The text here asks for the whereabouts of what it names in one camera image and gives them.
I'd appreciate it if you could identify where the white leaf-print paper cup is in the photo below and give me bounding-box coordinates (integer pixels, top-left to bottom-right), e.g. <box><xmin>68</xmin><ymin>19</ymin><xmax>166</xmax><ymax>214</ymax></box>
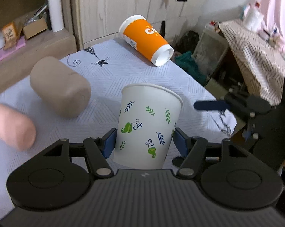
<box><xmin>113</xmin><ymin>84</ymin><xmax>183</xmax><ymax>170</ymax></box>

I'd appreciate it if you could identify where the taupe tumbler cup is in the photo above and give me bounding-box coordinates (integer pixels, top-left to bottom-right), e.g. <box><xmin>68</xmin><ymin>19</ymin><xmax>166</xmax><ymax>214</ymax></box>
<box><xmin>30</xmin><ymin>56</ymin><xmax>91</xmax><ymax>118</ymax></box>

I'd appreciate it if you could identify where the pink tumbler cup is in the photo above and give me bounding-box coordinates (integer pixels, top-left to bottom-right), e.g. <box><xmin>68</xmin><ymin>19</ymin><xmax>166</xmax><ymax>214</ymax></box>
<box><xmin>0</xmin><ymin>103</ymin><xmax>36</xmax><ymax>151</ymax></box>

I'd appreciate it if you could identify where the orange paper cup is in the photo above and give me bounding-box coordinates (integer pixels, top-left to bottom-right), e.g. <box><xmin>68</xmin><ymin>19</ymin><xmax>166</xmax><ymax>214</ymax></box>
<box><xmin>119</xmin><ymin>15</ymin><xmax>174</xmax><ymax>67</ymax></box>

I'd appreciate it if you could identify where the dark green cloth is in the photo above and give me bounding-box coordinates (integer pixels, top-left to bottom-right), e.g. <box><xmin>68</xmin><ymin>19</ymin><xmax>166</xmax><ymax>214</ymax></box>
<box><xmin>174</xmin><ymin>51</ymin><xmax>207</xmax><ymax>86</ymax></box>

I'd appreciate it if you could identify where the white storage cart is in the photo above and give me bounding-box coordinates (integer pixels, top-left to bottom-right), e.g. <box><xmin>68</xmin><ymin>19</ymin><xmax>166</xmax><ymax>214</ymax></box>
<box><xmin>192</xmin><ymin>29</ymin><xmax>229</xmax><ymax>77</ymax></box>

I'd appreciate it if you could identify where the geometric patterned cloth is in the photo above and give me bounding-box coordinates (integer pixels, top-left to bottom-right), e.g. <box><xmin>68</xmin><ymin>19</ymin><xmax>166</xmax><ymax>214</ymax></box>
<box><xmin>219</xmin><ymin>19</ymin><xmax>285</xmax><ymax>106</ymax></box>

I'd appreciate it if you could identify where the white patterned tablecloth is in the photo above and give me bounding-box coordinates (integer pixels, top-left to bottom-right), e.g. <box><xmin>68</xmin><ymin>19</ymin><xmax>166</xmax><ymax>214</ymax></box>
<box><xmin>0</xmin><ymin>39</ymin><xmax>236</xmax><ymax>219</ymax></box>

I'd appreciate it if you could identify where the pink flat box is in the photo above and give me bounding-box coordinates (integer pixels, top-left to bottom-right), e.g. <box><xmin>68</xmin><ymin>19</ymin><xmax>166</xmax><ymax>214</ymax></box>
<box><xmin>0</xmin><ymin>36</ymin><xmax>26</xmax><ymax>61</ymax></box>

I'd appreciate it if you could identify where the light wood wardrobe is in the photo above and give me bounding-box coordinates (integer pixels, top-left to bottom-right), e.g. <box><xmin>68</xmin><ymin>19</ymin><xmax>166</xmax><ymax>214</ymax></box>
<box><xmin>71</xmin><ymin>0</ymin><xmax>206</xmax><ymax>49</ymax></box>

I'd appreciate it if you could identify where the small cardboard box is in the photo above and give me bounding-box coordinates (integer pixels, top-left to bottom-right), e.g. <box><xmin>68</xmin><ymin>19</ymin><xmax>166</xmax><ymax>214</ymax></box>
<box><xmin>23</xmin><ymin>17</ymin><xmax>47</xmax><ymax>40</ymax></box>

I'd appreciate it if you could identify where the white paper towel roll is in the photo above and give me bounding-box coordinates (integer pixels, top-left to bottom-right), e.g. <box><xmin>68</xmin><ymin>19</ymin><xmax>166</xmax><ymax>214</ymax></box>
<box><xmin>47</xmin><ymin>0</ymin><xmax>64</xmax><ymax>32</ymax></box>

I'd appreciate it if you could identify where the orange printed small box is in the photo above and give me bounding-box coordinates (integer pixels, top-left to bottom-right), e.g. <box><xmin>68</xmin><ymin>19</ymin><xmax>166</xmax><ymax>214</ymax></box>
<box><xmin>2</xmin><ymin>22</ymin><xmax>18</xmax><ymax>50</ymax></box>

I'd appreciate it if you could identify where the wooden open shelf unit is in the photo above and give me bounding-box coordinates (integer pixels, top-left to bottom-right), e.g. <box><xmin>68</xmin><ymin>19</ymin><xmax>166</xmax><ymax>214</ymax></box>
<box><xmin>0</xmin><ymin>0</ymin><xmax>77</xmax><ymax>93</ymax></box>

